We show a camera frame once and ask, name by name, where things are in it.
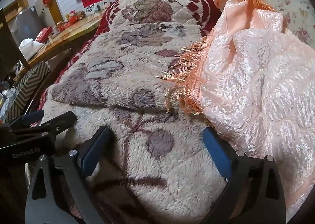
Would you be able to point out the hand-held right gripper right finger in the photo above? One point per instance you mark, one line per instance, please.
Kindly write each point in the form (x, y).
(216, 152)

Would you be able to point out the wooden dining table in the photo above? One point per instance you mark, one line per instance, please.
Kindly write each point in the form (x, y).
(73, 32)

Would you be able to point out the small photo frame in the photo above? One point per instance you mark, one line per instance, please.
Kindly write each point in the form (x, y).
(105, 4)

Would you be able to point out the pink fringed bedspread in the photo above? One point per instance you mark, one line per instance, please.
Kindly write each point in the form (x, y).
(246, 78)

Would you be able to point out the floral plush blanket red border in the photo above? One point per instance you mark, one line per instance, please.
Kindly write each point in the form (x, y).
(147, 66)

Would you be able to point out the wooden wall cabinet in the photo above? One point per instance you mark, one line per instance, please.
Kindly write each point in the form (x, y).
(12, 4)

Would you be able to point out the red plush toy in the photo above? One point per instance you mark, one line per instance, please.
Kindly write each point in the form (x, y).
(73, 17)

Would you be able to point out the striped cardboard box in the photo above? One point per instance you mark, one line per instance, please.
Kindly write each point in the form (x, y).
(27, 83)

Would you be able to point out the wide photo frame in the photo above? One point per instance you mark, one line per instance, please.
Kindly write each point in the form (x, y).
(91, 9)

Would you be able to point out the brown teddy bear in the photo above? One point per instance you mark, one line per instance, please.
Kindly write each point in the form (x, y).
(81, 15)

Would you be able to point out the glass jar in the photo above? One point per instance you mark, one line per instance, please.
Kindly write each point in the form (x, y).
(59, 27)

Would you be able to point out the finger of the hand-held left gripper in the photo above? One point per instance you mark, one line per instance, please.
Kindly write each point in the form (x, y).
(34, 115)
(61, 121)

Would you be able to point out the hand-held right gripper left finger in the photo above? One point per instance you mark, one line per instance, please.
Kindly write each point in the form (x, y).
(94, 150)

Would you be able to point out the white tissue bundle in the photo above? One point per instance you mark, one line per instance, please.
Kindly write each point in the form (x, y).
(29, 46)

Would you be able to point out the dark wooden chair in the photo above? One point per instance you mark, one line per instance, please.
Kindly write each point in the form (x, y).
(9, 41)

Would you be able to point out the red box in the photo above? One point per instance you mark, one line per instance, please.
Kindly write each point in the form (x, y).
(44, 33)

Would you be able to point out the grey refrigerator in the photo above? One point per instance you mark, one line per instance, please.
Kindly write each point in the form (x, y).
(24, 22)

